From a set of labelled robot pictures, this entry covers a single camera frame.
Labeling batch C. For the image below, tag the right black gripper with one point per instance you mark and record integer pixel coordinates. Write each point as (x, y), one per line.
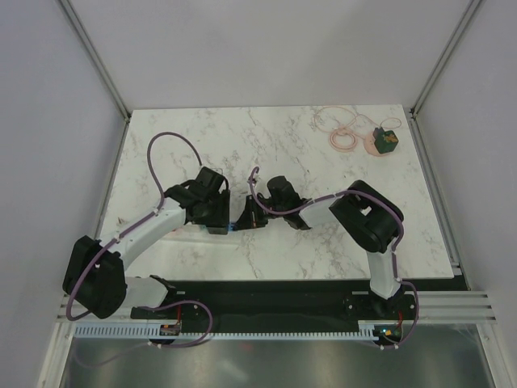
(250, 217)

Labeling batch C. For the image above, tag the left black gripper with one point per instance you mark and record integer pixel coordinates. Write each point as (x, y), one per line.
(221, 217)

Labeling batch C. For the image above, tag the white power strip coloured sockets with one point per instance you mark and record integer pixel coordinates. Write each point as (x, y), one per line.
(198, 229)

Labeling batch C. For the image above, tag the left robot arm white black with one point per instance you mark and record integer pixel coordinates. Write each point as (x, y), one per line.
(95, 276)

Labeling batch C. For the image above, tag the green cube plug adapter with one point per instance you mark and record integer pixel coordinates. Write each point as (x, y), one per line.
(385, 141)

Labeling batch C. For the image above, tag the pink round disc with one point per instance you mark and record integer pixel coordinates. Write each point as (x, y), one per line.
(370, 148)

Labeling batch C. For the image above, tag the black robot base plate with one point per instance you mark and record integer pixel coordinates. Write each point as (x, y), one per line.
(276, 304)

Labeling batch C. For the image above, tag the grey slotted cable duct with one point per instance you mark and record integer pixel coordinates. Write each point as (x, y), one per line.
(157, 331)

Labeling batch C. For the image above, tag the aluminium rail bar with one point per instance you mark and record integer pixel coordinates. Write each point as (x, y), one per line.
(434, 307)

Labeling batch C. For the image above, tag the left aluminium frame post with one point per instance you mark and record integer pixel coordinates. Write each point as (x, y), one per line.
(88, 46)

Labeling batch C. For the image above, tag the aluminium frame post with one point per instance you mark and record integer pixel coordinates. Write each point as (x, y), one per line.
(467, 17)
(88, 46)

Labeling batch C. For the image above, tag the right aluminium frame post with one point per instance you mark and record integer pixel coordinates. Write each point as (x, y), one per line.
(467, 17)

